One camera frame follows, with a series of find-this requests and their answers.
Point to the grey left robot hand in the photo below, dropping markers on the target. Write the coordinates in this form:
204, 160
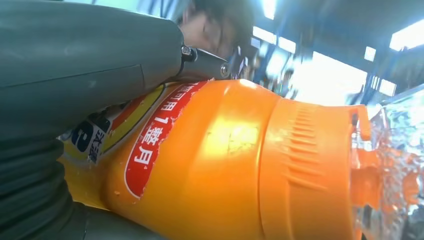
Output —
82, 59

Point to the person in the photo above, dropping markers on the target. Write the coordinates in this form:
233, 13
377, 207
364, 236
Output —
212, 30

